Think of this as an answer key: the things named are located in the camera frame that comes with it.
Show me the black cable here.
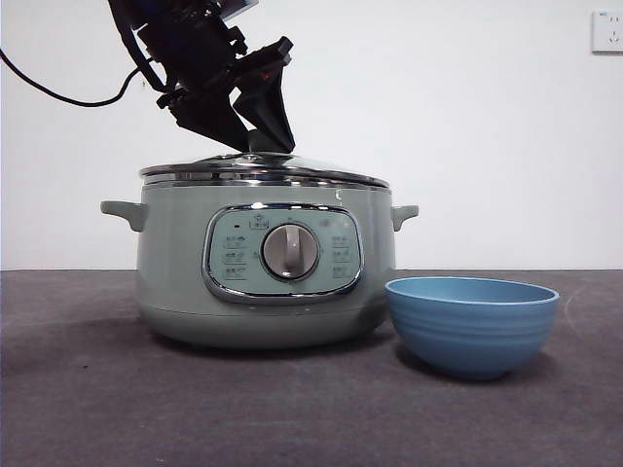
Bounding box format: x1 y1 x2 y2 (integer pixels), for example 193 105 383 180
0 47 143 107

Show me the glass lid with green knob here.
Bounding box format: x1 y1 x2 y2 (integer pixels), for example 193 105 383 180
138 130 391 189

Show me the blue ribbed bowl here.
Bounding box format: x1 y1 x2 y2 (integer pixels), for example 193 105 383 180
384 275 561 381

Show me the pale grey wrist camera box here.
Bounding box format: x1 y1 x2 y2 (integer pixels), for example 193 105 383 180
213 0 257 20

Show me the white wall socket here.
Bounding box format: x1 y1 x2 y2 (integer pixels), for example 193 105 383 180
591 10 623 55

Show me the pale green electric steamer pot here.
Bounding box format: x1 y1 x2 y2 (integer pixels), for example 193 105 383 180
99 184 420 350

